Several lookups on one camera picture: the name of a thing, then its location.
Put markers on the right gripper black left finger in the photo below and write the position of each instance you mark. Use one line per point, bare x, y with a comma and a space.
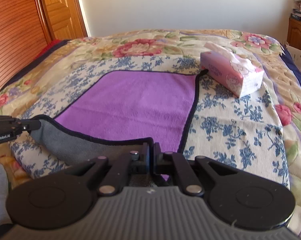
134, 162

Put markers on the floral beige bed blanket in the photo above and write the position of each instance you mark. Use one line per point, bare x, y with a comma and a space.
281, 76

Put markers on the wooden slatted wardrobe door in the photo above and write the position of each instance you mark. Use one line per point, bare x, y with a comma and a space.
23, 34

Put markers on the blue floral white sheet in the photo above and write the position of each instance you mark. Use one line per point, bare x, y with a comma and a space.
244, 133

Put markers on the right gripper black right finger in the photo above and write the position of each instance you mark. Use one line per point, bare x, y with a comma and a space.
178, 168

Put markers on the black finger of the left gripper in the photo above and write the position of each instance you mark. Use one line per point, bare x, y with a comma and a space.
30, 125

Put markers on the pink cotton tissue pack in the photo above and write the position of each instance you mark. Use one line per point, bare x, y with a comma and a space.
238, 75

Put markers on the purple and grey towel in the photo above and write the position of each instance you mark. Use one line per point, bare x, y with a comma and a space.
120, 112

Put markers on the white paper by cabinet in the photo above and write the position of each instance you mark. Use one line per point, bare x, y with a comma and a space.
296, 55

